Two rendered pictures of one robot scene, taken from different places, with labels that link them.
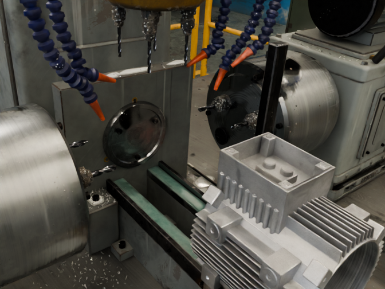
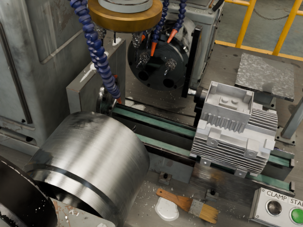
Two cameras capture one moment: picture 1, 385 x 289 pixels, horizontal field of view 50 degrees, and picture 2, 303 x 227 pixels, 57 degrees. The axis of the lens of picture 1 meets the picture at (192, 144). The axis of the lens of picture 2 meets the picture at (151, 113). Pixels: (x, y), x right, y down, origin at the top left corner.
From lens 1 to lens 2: 0.44 m
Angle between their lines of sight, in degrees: 30
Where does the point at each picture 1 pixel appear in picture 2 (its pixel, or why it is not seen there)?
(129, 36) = (77, 30)
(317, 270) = (271, 143)
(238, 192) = (218, 120)
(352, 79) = (204, 23)
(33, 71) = (38, 81)
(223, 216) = (214, 133)
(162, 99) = (116, 68)
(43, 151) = (126, 141)
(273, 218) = (241, 127)
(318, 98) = not seen: hidden behind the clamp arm
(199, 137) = not seen: hidden behind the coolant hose
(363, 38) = not seen: outside the picture
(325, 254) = (267, 134)
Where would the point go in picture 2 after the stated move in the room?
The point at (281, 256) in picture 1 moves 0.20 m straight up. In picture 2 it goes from (251, 143) to (282, 81)
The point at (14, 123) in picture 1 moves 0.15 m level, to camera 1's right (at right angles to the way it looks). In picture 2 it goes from (101, 132) to (161, 111)
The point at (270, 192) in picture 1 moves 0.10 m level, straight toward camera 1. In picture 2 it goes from (240, 116) to (261, 147)
